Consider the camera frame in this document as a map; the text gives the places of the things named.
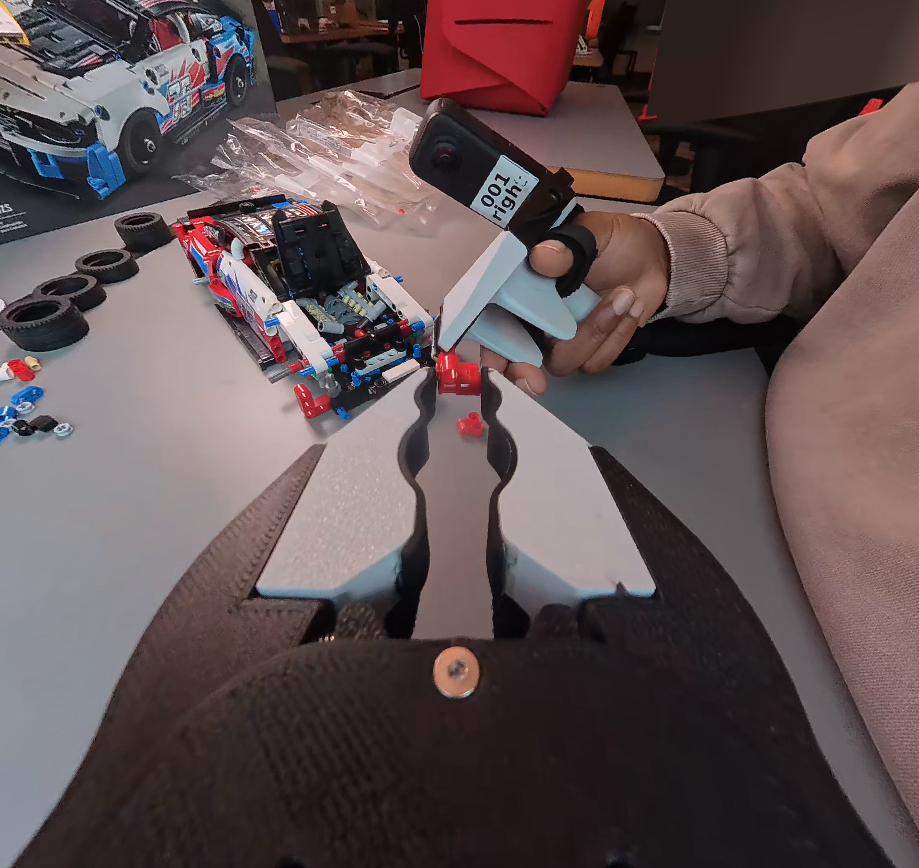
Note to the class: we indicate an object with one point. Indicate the person's beige sweatshirt torso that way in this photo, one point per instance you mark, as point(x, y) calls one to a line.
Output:
point(861, 452)

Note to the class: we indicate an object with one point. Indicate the clear plastic bag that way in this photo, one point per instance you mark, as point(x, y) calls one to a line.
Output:
point(359, 114)
point(301, 164)

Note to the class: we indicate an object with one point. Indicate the toy car set box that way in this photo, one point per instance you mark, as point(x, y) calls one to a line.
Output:
point(108, 57)

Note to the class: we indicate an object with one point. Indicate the short red toy pin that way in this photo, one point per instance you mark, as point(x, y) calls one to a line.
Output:
point(23, 373)

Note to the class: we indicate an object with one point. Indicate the person's right hand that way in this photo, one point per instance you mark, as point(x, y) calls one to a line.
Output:
point(624, 265)

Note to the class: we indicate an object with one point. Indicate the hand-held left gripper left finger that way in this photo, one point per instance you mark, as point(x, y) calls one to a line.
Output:
point(337, 523)

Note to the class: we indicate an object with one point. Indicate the toy car model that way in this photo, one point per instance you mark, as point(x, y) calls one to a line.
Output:
point(244, 286)

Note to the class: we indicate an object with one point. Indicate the grey desk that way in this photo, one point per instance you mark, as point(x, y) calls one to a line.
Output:
point(143, 523)

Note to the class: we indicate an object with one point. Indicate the grey toy bush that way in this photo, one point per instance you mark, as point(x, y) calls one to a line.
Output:
point(63, 428)

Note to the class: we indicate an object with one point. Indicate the red paper bag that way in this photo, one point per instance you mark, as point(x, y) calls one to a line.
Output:
point(502, 21)

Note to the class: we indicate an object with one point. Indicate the person's right forearm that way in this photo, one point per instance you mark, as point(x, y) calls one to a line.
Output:
point(754, 251)

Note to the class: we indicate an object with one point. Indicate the black toy tire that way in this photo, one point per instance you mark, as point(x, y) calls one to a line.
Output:
point(108, 265)
point(143, 230)
point(43, 322)
point(70, 292)

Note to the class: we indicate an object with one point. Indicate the small red toy connector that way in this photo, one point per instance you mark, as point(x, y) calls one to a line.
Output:
point(470, 425)

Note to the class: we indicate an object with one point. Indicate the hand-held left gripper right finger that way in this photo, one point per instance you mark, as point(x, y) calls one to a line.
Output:
point(567, 523)

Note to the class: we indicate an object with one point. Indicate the red toy brick piece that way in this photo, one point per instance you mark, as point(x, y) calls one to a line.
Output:
point(459, 376)

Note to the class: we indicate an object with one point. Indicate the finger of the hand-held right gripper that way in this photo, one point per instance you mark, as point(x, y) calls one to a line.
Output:
point(477, 286)

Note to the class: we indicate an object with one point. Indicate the black toy bush connector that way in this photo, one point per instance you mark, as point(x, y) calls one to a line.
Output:
point(44, 423)

